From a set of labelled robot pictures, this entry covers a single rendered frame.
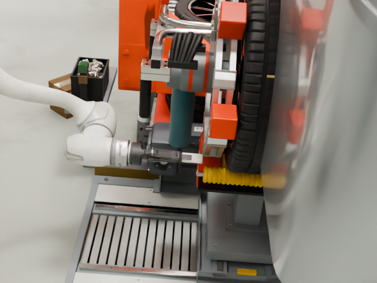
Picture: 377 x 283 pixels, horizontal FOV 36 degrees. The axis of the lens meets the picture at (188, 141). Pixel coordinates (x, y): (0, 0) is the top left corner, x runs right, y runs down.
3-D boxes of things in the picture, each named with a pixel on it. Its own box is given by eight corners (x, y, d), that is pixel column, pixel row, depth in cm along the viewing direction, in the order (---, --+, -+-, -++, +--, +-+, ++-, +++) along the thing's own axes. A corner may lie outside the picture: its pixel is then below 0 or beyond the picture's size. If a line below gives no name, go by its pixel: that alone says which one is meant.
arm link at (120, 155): (109, 163, 184) (128, 164, 184) (112, 135, 186) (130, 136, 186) (112, 167, 193) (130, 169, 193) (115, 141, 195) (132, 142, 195)
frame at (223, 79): (221, 186, 188) (243, 28, 159) (201, 185, 188) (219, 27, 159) (219, 104, 234) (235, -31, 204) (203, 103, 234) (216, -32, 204)
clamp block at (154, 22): (175, 38, 205) (176, 24, 203) (150, 36, 205) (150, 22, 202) (175, 32, 210) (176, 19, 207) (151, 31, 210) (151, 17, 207)
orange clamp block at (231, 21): (242, 40, 170) (247, 23, 162) (216, 38, 170) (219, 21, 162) (243, 20, 173) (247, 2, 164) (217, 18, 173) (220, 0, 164)
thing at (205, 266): (291, 295, 218) (296, 276, 212) (196, 287, 217) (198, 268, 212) (278, 209, 260) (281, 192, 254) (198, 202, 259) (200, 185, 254)
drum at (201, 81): (228, 102, 194) (233, 64, 187) (164, 97, 194) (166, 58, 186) (226, 82, 206) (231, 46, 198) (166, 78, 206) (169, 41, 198)
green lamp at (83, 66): (87, 74, 238) (87, 65, 236) (78, 73, 238) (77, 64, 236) (89, 69, 242) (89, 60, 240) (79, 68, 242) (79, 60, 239)
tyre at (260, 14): (298, 218, 188) (344, 28, 151) (225, 213, 188) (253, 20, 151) (278, 112, 243) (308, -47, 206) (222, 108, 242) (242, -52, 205)
